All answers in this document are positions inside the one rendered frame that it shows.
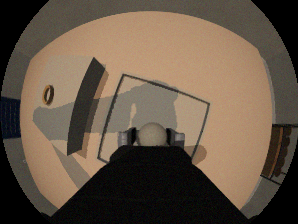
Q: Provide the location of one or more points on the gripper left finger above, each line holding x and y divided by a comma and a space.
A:
127, 137

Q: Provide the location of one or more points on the grey ball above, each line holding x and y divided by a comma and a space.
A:
152, 134

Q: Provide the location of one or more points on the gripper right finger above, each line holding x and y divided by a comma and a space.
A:
174, 138

